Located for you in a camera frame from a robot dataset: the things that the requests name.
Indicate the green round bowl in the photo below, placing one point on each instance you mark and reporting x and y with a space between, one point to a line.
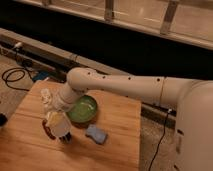
84 110

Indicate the metal floor rail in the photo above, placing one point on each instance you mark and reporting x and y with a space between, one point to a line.
66 60

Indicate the blue object by rail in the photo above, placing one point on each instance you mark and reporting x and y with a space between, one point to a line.
40 76

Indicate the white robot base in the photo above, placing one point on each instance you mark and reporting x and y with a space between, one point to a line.
194 129

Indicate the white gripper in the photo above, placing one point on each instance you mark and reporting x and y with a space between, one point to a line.
55 123

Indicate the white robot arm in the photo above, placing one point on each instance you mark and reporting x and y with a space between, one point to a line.
80 81

